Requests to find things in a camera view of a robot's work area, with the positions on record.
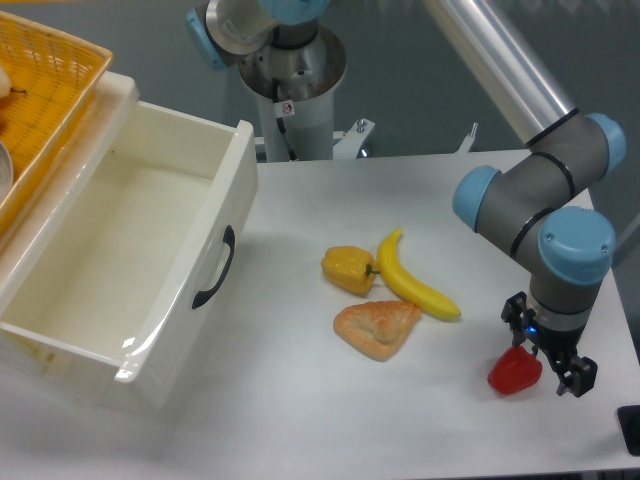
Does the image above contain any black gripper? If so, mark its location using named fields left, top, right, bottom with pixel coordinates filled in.
left=501, top=292, right=598, bottom=398

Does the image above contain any red toy pepper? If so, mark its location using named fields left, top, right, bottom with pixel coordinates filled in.
left=487, top=346, right=543, bottom=395

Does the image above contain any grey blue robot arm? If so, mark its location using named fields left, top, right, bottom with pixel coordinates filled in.
left=186, top=1, right=626, bottom=396

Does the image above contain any yellow toy pepper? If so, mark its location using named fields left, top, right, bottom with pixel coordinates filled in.
left=321, top=246, right=379, bottom=296

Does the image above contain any black corner device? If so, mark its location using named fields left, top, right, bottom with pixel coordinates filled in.
left=617, top=405, right=640, bottom=457

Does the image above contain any yellow toy banana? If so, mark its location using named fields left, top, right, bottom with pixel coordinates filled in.
left=377, top=228, right=461, bottom=321

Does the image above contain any toy pastry bread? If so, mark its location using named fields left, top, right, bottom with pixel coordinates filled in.
left=333, top=301, right=421, bottom=362

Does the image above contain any white plastic drawer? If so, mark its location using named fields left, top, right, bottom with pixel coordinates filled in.
left=1, top=102, right=258, bottom=408

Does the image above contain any yellow woven basket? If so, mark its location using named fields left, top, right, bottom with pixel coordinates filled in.
left=1, top=12, right=113, bottom=233

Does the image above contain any metal bowl edge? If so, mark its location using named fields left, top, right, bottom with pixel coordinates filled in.
left=0, top=143, right=14, bottom=201

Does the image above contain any pale fruit in basket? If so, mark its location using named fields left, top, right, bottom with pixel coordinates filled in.
left=0, top=66, right=25, bottom=99

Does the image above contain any black drawer handle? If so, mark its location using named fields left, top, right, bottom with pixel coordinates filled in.
left=191, top=225, right=237, bottom=310

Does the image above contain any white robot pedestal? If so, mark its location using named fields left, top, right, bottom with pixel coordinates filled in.
left=239, top=21, right=375, bottom=162

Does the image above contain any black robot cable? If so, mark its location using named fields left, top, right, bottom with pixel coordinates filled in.
left=270, top=77, right=301, bottom=162

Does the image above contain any white drawer cabinet frame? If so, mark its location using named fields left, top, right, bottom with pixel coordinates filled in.
left=1, top=72, right=139, bottom=309

